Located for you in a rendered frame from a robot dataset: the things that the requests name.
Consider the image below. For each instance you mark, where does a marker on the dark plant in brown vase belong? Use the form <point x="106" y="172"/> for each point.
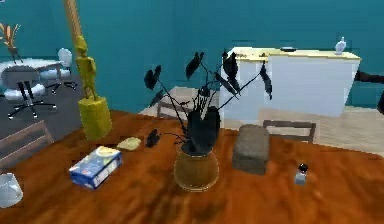
<point x="196" y="146"/>

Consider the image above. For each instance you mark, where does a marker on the pale yellow flat lump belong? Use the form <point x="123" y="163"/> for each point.
<point x="129" y="143"/>

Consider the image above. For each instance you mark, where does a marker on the brown wooden dining table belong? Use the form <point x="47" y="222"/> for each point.
<point x="140" y="196"/>

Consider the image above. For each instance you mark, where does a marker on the yellow figure statue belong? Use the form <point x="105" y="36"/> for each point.
<point x="91" y="103"/>

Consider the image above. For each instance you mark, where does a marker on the blue and white box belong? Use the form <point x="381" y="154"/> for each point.
<point x="95" y="166"/>

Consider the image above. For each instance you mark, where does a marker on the dark flat dish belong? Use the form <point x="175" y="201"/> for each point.
<point x="288" y="49"/>

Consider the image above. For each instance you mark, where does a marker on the white counter with yellow top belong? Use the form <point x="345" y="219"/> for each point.
<point x="310" y="83"/>

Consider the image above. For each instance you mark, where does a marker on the small glass shaker black cap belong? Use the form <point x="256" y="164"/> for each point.
<point x="301" y="175"/>

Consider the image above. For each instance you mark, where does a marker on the white office chair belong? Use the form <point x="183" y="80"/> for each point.
<point x="25" y="85"/>
<point x="63" y="66"/>

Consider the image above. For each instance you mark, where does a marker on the tan wooden pole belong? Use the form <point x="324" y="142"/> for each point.
<point x="74" y="20"/>

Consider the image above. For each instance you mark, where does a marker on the white bottle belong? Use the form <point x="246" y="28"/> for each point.
<point x="340" y="46"/>

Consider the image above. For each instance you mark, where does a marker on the white desk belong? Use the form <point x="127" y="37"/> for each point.
<point x="26" y="63"/>

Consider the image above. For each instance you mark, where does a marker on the black bar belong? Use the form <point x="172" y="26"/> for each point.
<point x="368" y="78"/>

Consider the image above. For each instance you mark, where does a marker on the orange plant in pot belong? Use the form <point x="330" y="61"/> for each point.
<point x="10" y="38"/>

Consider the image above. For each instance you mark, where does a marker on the white cup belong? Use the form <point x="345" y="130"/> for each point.
<point x="8" y="191"/>

